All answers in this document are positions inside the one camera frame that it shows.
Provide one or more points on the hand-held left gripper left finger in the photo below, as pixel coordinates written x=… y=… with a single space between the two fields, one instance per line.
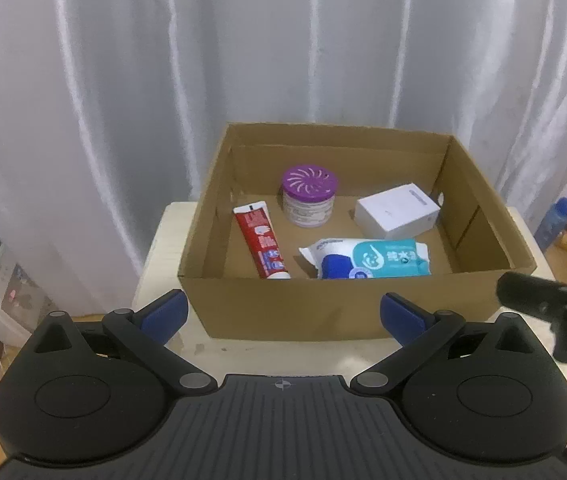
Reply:
x=166 y=312

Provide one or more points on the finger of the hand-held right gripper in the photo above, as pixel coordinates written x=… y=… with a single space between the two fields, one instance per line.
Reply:
x=528 y=292

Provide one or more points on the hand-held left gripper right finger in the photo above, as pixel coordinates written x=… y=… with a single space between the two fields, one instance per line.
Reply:
x=403 y=317

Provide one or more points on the blue wet wipes pack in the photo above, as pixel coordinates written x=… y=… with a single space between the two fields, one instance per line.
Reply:
x=388 y=260

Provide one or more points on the small white box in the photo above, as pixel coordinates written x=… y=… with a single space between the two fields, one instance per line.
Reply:
x=393 y=215

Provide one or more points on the brown cardboard box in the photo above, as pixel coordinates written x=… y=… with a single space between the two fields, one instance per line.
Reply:
x=288 y=310

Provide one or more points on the red toothpaste tube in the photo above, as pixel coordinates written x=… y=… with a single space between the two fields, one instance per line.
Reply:
x=261 y=240

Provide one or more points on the purple lid air freshener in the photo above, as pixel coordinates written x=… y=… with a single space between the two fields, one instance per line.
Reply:
x=308 y=205

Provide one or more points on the blue bottle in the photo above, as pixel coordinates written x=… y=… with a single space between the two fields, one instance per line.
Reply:
x=553 y=225

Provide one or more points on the white water dispenser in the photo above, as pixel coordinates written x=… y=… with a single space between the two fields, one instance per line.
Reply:
x=8 y=300

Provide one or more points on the white curtain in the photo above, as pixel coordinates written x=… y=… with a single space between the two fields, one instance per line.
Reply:
x=263 y=35

